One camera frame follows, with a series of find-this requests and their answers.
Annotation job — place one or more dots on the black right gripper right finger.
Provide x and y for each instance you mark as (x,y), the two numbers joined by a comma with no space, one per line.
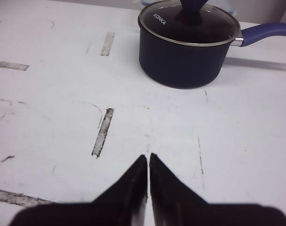
(175,204)

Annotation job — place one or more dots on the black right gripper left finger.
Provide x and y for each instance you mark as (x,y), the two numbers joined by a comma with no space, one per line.
(122,204)

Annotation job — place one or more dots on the dark blue saucepan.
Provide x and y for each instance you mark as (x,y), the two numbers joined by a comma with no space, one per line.
(187,67)

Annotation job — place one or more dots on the glass pot lid blue knob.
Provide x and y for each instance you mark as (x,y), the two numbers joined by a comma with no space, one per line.
(210,26)

